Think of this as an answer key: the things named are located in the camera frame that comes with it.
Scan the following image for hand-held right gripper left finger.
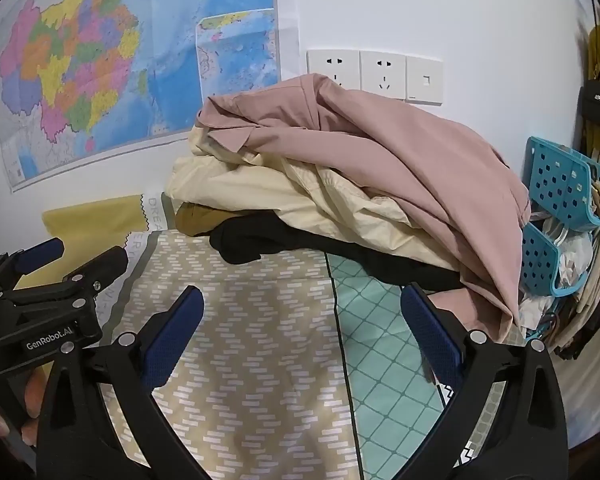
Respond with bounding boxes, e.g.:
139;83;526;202
35;285;216;480

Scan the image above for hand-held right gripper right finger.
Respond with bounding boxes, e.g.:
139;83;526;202
400;282;569;480

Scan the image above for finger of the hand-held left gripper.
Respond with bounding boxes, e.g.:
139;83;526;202
0;238;66;283
62;246;130;295

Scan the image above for pink coat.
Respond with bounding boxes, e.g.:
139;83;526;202
195;72;532;343

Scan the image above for person's left hand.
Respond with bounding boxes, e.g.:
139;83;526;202
0;367;48;443

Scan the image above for patterned bed sheet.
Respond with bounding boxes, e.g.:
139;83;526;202
40;190;512;480

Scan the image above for mustard brown garment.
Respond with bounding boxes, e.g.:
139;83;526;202
174;202;241;239

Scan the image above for black garment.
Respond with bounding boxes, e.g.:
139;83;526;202
209;210;468;294

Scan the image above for blue perforated plastic basket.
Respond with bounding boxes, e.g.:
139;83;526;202
525;136;600;233
521;222;589;297

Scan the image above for beige hanging cloth bags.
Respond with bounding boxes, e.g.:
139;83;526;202
552;230;600;357

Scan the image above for white plastic bag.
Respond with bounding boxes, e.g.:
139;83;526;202
542;220;595;283

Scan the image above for cream garment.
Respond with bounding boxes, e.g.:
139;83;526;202
165;125;461;272

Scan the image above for colourful wall map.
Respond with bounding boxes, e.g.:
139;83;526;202
0;0;282;194

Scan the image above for white wall socket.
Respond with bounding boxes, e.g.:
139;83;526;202
307;50;361;89
359;50;407;99

